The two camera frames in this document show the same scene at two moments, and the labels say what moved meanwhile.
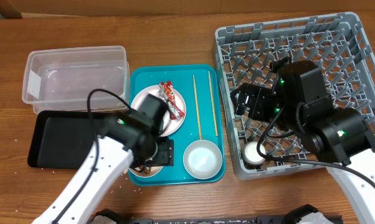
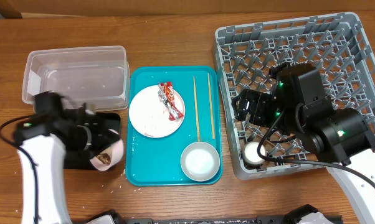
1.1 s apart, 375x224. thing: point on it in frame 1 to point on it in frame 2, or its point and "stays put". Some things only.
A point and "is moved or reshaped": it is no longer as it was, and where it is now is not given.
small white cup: [251, 154] stays put
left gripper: [164, 151] to [100, 123]
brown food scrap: [147, 170] is moved or reshaped
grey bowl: [202, 159] stays put
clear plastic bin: [60, 80] stays put
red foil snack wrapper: [166, 91] stays put
